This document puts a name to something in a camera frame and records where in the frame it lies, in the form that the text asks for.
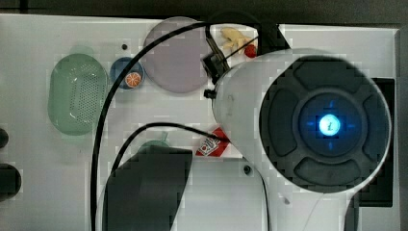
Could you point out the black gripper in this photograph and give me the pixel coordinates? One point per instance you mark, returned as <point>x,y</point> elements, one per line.
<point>215,66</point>

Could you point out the red ketchup bottle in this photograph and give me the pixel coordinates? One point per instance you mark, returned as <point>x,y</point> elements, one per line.
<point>212,147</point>

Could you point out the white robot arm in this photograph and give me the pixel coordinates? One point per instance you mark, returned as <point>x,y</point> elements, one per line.
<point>312,130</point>

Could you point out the yellow banana peel toy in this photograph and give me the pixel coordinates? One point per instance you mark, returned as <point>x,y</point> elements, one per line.
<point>234,38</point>

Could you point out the small red toy fruit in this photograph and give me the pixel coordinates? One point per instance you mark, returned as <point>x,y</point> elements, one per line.
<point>250,51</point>

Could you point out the large lilac plate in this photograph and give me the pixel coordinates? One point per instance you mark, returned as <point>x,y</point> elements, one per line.
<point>175,64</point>

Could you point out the small blue bowl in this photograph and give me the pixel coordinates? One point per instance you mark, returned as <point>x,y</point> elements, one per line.
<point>119,65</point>

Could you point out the orange half toy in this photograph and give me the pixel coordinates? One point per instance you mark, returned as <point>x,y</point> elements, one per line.
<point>132,80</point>

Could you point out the green metal mug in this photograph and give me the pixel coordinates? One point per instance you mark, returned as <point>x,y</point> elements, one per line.
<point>149,146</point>

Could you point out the green perforated colander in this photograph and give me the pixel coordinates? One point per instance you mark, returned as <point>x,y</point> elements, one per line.
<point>78,85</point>

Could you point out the black round cup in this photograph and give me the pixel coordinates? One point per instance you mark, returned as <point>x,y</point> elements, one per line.
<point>4,138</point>

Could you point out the large black round container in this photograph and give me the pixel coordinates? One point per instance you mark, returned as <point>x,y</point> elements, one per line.
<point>10,182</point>

